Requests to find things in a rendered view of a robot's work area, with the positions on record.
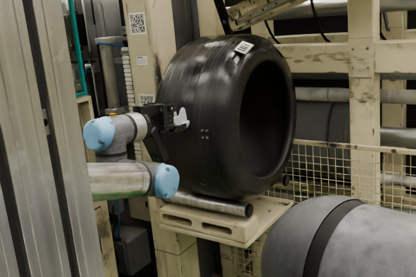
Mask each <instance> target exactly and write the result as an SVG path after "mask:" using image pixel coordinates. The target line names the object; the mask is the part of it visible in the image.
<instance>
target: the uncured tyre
mask: <svg viewBox="0 0 416 277"><path fill-rule="evenodd" d="M242 41H245V42H248V43H251V44H253V45H254V46H253V47H252V48H251V49H250V50H249V51H248V52H247V53H246V54H243V53H239V52H238V51H234V49H235V48H236V47H237V46H238V45H239V44H240V43H241V42H242ZM156 102H157V103H164V104H172V103H176V113H177V115H179V113H180V109H181V108H184V109H185V111H186V117H187V121H189V126H188V127H187V128H186V129H185V130H183V131H180V132H174V134H168V135H160V138H161V140H162V143H163V145H164V147H165V149H166V151H167V153H168V156H169V158H168V159H167V160H166V162H165V164H167V165H171V166H174V167H175V168H176V169H177V171H178V173H179V177H180V182H179V185H180V186H182V187H183V188H185V189H187V190H188V191H190V192H192V193H195V194H200V195H206V196H211V197H217V198H224V199H228V200H234V201H239V202H241V201H247V200H253V199H256V198H258V197H260V196H261V195H262V194H264V193H265V192H266V191H267V190H269V189H270V188H271V187H272V186H273V185H274V184H275V183H276V182H277V181H278V180H279V178H280V176H281V175H282V173H283V171H284V169H285V167H286V165H287V163H288V159H289V157H290V154H291V151H292V147H293V141H294V137H295V129H296V122H297V100H296V93H295V86H294V82H293V77H292V73H291V71H290V68H289V66H288V63H287V61H286V60H285V58H284V56H283V55H282V53H281V52H280V51H279V50H278V49H277V48H276V47H275V46H274V45H273V44H272V43H271V42H270V41H269V40H267V39H266V38H264V37H261V36H257V35H253V34H237V35H214V36H203V37H200V38H197V39H195V40H193V41H190V42H189V43H186V44H185V45H184V46H183V47H182V48H180V49H179V50H178V52H177V53H176V54H175V55H174V56H173V58H172V59H171V61H170V63H169V65H168V66H167V68H166V70H165V72H164V74H163V76H162V78H161V81H160V83H159V86H158V90H157V94H156V98H155V103H156ZM200 127H209V134H210V140H201V136H200ZM198 181H199V182H205V183H206V184H207V186H208V187H205V186H201V185H200V184H199V183H198Z"/></svg>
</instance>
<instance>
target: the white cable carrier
mask: <svg viewBox="0 0 416 277"><path fill-rule="evenodd" d="M121 50H122V51H129V48H128V47H123V48H121ZM122 55H126V56H123V57H122V58H123V59H127V60H124V61H123V64H125V65H123V67H124V68H128V69H124V72H128V73H125V74H124V76H125V77H126V78H125V81H127V82H126V85H127V86H126V89H131V90H127V93H132V94H128V101H130V102H129V103H128V105H129V106H130V107H129V110H130V111H129V113H133V107H132V106H136V101H135V96H134V86H133V81H132V72H131V65H130V60H129V59H130V57H129V56H128V55H129V54H122ZM134 146H135V147H134V149H135V150H136V151H135V154H136V161H143V157H142V151H141V150H142V148H141V141H140V142H135V143H134Z"/></svg>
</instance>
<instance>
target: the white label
mask: <svg viewBox="0 0 416 277"><path fill-rule="evenodd" d="M253 46H254V45H253V44H251V43H248V42H245V41H242V42H241V43H240V44H239V45H238V46H237V47H236V48H235V49H234V51H238V52H239V53H243V54H246V53H247V52H248V51H249V50H250V49H251V48H252V47H253Z"/></svg>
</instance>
